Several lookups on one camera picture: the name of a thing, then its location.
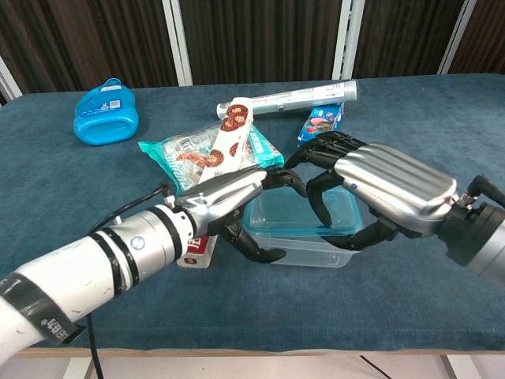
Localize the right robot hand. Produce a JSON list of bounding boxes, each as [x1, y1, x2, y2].
[[284, 132, 458, 252]]

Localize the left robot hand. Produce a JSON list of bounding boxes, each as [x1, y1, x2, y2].
[[173, 164, 308, 265]]

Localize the teal plastic container lid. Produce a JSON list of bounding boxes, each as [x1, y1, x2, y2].
[[241, 186, 365, 238]]

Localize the clear plastic container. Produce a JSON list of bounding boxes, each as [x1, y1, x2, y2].
[[246, 227, 356, 269]]

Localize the long white cookie-print box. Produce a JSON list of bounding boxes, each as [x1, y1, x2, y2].
[[176, 97, 253, 270]]

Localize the blue cookie box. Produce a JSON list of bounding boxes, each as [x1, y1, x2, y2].
[[297, 101, 345, 149]]

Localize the teal snack bag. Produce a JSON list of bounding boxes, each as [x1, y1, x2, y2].
[[137, 122, 285, 197]]

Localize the blue table cloth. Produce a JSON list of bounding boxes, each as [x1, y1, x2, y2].
[[0, 73, 505, 353]]

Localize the blue detergent pump bottle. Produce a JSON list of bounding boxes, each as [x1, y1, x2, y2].
[[73, 77, 140, 147]]

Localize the white frame post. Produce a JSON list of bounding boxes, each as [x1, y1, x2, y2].
[[0, 54, 24, 106], [161, 0, 193, 87], [436, 0, 477, 75], [331, 0, 366, 81]]

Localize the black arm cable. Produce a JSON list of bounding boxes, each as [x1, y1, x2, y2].
[[87, 183, 171, 379]]

